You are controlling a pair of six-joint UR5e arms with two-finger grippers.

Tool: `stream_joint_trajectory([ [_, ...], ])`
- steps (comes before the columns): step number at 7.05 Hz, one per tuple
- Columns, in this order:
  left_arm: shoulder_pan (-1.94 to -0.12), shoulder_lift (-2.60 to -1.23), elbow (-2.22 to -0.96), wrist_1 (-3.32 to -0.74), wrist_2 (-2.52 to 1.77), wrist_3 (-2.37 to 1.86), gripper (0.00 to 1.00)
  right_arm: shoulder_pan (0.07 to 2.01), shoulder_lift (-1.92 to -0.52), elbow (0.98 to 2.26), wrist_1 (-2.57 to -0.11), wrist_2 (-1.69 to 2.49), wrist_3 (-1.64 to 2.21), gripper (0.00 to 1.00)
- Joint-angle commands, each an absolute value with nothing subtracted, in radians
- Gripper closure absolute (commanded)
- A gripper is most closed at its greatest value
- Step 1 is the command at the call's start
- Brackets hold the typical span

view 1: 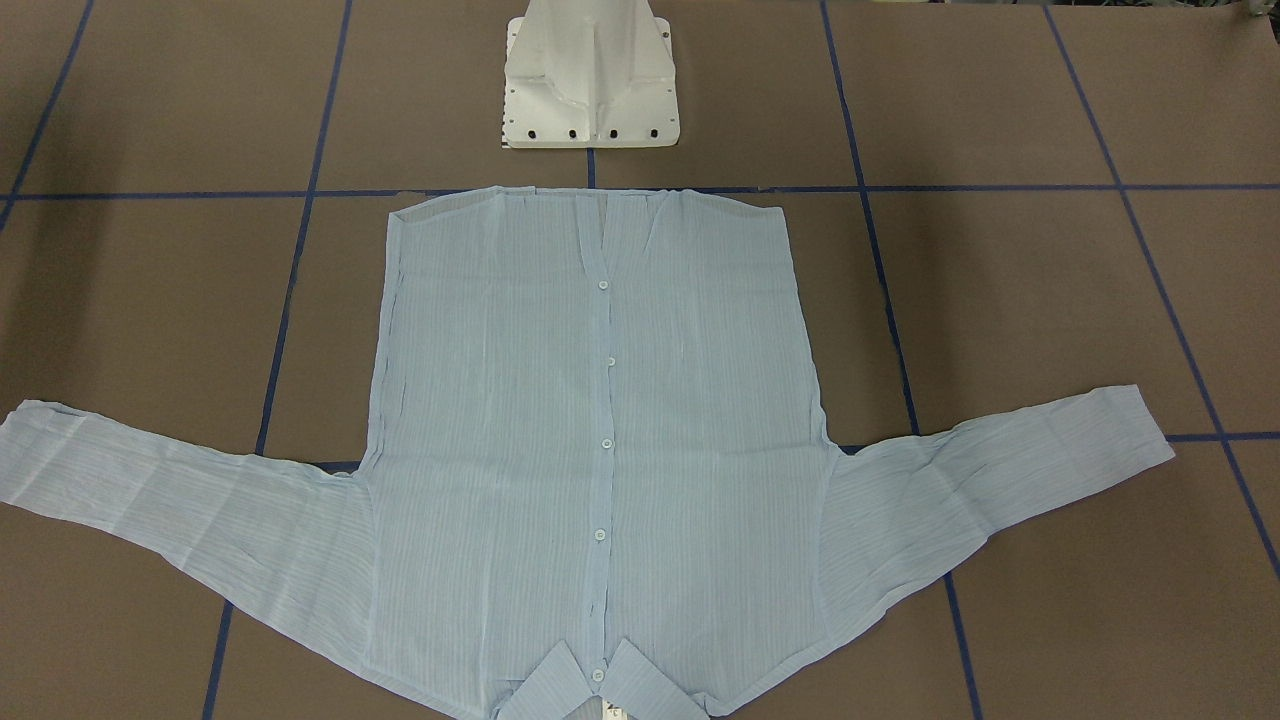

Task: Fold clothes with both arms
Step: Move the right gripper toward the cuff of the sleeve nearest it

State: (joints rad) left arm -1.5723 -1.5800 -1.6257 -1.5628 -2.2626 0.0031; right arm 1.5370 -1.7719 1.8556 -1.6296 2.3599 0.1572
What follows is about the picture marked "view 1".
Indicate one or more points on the light blue button shirt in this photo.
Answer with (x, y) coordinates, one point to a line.
(597, 467)

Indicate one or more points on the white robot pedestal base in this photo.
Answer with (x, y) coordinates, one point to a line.
(590, 75)

